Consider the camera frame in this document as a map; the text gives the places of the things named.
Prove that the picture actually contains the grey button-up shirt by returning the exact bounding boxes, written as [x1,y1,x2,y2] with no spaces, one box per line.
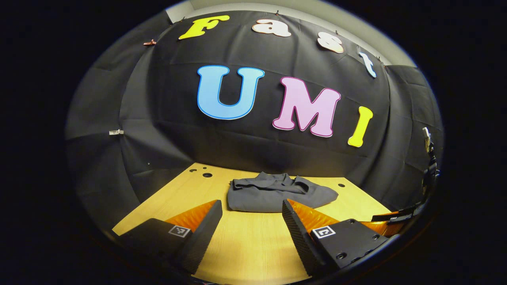
[227,171,339,213]

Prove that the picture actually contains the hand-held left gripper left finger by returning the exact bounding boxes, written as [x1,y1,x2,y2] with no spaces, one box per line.
[112,199,223,275]

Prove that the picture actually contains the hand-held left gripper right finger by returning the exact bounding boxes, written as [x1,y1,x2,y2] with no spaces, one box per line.
[281,198,401,277]

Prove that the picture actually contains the black backdrop cloth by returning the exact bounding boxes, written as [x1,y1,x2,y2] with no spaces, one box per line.
[65,10,445,234]

